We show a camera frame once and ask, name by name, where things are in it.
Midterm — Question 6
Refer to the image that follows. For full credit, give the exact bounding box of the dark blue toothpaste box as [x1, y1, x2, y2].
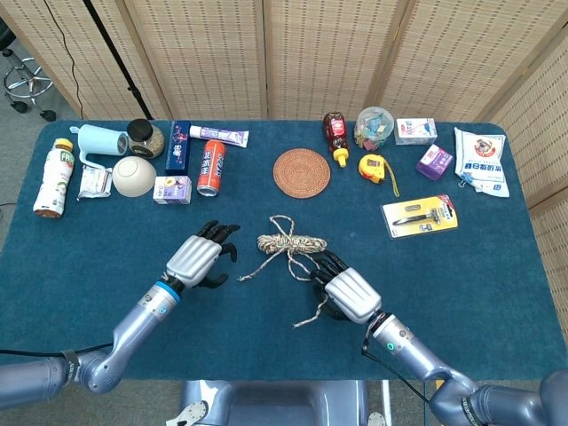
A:
[164, 120, 193, 176]

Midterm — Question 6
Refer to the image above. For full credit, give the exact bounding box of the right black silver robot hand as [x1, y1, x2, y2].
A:
[309, 249, 383, 325]

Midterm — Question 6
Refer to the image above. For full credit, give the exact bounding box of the white purple small carton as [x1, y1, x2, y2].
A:
[152, 175, 193, 206]

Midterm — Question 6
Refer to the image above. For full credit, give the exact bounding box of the red sauce bottle yellow cap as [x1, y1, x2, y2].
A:
[322, 111, 351, 169]

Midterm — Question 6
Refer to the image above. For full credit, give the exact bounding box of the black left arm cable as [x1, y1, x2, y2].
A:
[0, 341, 112, 359]

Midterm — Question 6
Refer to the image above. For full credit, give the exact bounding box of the blue felt table cover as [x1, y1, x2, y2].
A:
[0, 119, 568, 383]

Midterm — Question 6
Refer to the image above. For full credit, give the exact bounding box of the clear plastic jar of clips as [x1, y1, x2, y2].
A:
[353, 106, 396, 152]

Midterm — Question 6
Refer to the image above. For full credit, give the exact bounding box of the orange soda can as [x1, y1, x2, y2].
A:
[196, 138, 227, 198]

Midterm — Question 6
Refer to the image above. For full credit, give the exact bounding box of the braided multicolour rope bundle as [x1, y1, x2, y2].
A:
[238, 214, 329, 329]

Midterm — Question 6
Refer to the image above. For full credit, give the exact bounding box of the white purple toothpaste tube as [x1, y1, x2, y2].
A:
[188, 124, 250, 148]

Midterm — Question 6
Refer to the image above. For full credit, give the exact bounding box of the white sugar bag blue print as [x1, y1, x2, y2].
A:
[453, 126, 510, 199]

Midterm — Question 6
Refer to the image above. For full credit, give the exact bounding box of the thin black hanging cable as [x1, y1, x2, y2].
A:
[43, 0, 85, 120]

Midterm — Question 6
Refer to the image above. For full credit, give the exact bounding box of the razor in yellow blister pack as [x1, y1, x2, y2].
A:
[381, 193, 460, 241]

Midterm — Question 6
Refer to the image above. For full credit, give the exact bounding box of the black tripod pole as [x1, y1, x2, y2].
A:
[82, 0, 155, 121]

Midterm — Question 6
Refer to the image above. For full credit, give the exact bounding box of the office stool chrome base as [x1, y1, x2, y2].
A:
[0, 20, 58, 122]

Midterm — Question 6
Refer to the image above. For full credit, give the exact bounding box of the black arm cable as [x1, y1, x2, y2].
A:
[361, 326, 434, 405]
[0, 341, 112, 359]

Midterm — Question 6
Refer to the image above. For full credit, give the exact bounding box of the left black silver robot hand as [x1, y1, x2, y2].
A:
[164, 220, 241, 290]

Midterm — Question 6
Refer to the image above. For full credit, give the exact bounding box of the round woven brown coaster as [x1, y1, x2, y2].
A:
[272, 147, 332, 200]

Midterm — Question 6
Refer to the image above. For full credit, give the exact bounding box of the yellow tape measure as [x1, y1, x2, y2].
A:
[358, 153, 401, 199]

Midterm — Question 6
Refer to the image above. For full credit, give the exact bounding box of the blue-grey robot torso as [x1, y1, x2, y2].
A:
[179, 379, 369, 426]

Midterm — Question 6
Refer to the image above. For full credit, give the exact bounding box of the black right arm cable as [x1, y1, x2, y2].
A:
[361, 326, 434, 405]

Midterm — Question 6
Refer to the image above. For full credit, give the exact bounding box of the white snack packet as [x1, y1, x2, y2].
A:
[76, 162, 114, 201]

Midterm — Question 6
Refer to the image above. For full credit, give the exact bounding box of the glass jar black lid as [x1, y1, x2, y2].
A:
[126, 118, 166, 160]

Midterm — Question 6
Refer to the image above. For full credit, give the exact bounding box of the beige bowl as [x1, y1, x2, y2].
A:
[111, 154, 157, 199]

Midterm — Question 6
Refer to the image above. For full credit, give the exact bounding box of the white box blue red print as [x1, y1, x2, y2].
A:
[394, 117, 438, 146]

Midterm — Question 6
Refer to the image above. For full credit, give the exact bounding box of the white drink bottle yellow cap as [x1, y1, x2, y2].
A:
[32, 138, 75, 220]

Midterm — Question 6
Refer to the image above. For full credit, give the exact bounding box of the purple small box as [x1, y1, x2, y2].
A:
[414, 144, 454, 183]

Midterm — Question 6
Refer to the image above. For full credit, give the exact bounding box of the light blue mug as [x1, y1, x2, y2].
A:
[69, 123, 130, 168]

